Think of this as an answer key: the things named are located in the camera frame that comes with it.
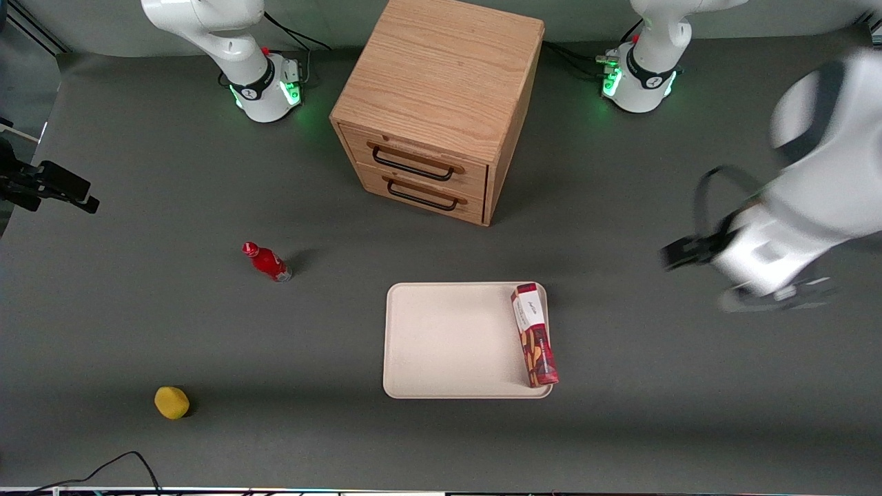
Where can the wooden lower drawer front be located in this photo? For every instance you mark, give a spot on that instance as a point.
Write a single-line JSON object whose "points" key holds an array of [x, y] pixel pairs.
{"points": [[468, 203]]}

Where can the red cookie box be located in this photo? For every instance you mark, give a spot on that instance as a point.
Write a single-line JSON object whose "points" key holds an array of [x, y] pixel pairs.
{"points": [[536, 337]]}

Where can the cream white rectangular tray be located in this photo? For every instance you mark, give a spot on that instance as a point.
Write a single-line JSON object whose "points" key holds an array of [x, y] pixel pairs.
{"points": [[448, 337]]}

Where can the wooden upper drawer front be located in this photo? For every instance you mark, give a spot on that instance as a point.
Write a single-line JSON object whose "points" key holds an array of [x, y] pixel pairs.
{"points": [[475, 178]]}

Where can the wooden drawer cabinet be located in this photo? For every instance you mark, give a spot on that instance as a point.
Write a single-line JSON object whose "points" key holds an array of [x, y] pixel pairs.
{"points": [[441, 69]]}

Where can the wooden drawer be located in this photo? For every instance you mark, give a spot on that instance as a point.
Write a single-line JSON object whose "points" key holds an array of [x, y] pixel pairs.
{"points": [[475, 178], [468, 203]]}

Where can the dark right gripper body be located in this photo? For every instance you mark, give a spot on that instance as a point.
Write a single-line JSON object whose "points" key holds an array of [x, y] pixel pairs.
{"points": [[21, 182]]}

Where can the red plastic drink bottle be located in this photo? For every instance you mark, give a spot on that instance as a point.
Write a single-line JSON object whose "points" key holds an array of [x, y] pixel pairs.
{"points": [[269, 263]]}

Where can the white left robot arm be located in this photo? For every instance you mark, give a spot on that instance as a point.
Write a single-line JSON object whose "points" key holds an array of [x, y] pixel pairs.
{"points": [[834, 172]]}

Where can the yellow lemon-shaped object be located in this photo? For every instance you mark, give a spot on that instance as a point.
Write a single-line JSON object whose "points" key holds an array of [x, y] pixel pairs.
{"points": [[171, 402]]}

